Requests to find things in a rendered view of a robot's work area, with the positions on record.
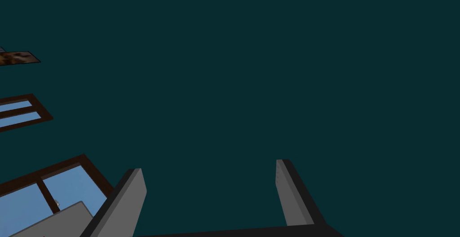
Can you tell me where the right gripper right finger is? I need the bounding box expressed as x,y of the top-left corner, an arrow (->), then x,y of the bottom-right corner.
275,159 -> 327,227

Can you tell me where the small brown-framed window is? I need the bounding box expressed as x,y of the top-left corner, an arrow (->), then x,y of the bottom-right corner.
0,93 -> 54,134

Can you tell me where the brown picture on wall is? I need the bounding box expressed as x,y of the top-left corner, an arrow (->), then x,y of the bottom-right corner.
0,50 -> 42,67

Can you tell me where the grey flat panel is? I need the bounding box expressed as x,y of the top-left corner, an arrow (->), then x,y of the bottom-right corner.
7,201 -> 95,237

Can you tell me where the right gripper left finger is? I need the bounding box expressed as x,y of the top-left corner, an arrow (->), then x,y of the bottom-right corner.
80,167 -> 148,237

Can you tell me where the large brown-framed window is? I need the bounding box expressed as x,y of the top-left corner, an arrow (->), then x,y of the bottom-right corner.
0,153 -> 115,237

